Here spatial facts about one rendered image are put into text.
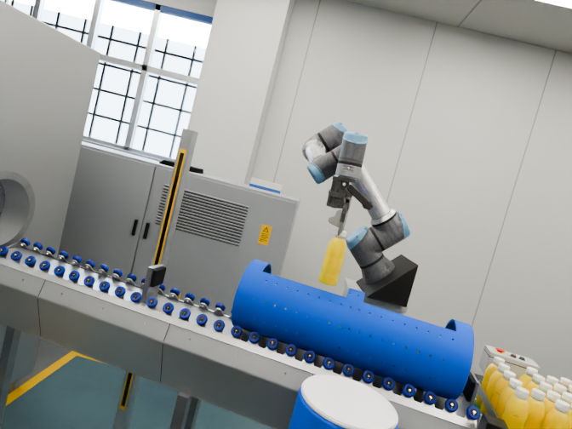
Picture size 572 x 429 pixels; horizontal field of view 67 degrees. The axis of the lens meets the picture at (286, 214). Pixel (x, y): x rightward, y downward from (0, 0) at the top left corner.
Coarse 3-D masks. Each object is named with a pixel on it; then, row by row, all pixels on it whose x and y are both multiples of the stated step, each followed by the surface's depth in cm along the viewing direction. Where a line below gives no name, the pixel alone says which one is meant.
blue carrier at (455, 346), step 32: (256, 288) 164; (288, 288) 164; (256, 320) 163; (288, 320) 160; (320, 320) 158; (352, 320) 156; (384, 320) 156; (416, 320) 156; (320, 352) 162; (352, 352) 156; (384, 352) 153; (416, 352) 151; (448, 352) 149; (416, 384) 154; (448, 384) 149
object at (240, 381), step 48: (0, 288) 188; (48, 288) 184; (96, 288) 186; (48, 336) 190; (96, 336) 181; (144, 336) 173; (192, 336) 170; (192, 384) 175; (240, 384) 167; (288, 384) 161
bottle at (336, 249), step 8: (336, 240) 158; (344, 240) 159; (328, 248) 159; (336, 248) 157; (344, 248) 158; (328, 256) 159; (336, 256) 157; (344, 256) 159; (328, 264) 158; (336, 264) 158; (320, 272) 161; (328, 272) 158; (336, 272) 158; (320, 280) 160; (328, 280) 158; (336, 280) 160
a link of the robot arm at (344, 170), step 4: (340, 164) 156; (344, 164) 155; (348, 164) 154; (340, 168) 156; (344, 168) 155; (348, 168) 154; (352, 168) 154; (356, 168) 155; (360, 168) 156; (336, 172) 158; (340, 172) 156; (344, 172) 155; (348, 172) 154; (352, 172) 155; (356, 172) 155; (360, 172) 157; (344, 176) 156; (348, 176) 155; (352, 176) 155; (356, 176) 155
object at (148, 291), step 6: (150, 270) 181; (156, 270) 182; (162, 270) 186; (150, 276) 182; (156, 276) 182; (162, 276) 188; (150, 282) 182; (156, 282) 184; (162, 282) 189; (144, 288) 182; (150, 288) 183; (156, 288) 189; (144, 294) 182; (150, 294) 185; (156, 294) 191; (144, 300) 182
